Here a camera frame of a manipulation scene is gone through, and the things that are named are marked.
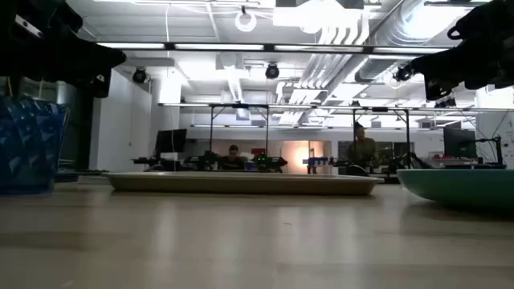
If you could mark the blue translucent plastic cup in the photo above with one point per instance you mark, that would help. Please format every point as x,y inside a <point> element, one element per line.
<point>28,144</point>

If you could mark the beige plastic tray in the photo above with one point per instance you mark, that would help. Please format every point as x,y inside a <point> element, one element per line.
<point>241,184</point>

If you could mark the overhead LED light bar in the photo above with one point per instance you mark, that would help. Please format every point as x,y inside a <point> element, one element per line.
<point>269,47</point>

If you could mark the teal plastic plate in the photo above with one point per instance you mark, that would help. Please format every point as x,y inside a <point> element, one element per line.
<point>462,188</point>

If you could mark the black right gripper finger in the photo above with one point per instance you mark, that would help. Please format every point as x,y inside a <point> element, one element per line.
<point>434,90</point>
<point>441,66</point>

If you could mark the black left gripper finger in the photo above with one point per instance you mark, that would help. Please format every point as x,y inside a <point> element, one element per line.
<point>100,58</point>
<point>102,86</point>

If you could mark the black background robot arm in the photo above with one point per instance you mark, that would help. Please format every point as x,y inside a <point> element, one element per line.
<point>207,160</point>
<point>267,162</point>

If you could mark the blue storage rack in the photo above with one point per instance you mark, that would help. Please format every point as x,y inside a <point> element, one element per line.
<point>317,162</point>

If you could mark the black background station frame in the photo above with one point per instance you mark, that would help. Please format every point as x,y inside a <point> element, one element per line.
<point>408,136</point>
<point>239,106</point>

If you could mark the person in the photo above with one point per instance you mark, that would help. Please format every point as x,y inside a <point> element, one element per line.
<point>233,161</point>
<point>363,151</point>

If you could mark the black computer monitor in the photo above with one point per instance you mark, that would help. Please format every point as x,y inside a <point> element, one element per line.
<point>170,141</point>
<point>459,143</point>

